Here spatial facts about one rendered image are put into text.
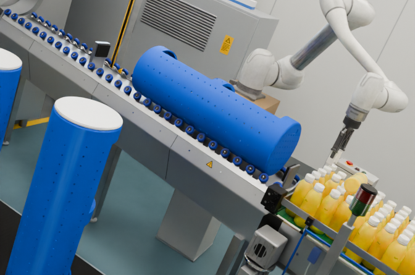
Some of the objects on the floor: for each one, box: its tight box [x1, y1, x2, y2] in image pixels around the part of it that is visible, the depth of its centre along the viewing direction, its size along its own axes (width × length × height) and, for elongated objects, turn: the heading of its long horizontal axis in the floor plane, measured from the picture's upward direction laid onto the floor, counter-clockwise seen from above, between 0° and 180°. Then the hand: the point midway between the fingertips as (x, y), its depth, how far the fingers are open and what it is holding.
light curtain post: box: [109, 0, 154, 68], centre depth 324 cm, size 6×6×170 cm
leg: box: [2, 75, 26, 145], centre depth 345 cm, size 6×6×63 cm
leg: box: [90, 143, 122, 222], centre depth 300 cm, size 6×6×63 cm
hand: (333, 157), depth 222 cm, fingers open, 6 cm apart
